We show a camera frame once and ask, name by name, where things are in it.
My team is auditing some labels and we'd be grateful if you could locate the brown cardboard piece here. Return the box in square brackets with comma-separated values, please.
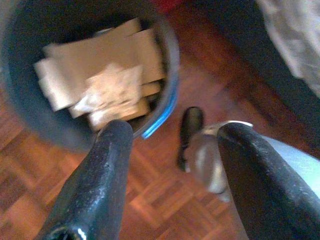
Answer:
[33, 17, 166, 118]

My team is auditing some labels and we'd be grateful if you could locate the grey bin with blue band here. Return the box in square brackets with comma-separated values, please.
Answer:
[0, 0, 181, 153]

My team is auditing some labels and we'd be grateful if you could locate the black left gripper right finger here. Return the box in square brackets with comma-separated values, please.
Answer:
[217, 123, 320, 240]

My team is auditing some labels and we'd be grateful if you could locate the beige floral bed sheet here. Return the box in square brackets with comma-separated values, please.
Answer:
[257, 0, 320, 91]

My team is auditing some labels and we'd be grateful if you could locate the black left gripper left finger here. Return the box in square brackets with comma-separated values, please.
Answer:
[37, 119, 134, 240]

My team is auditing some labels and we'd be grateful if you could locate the crumpled white paper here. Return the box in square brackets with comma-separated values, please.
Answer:
[71, 63, 145, 131]

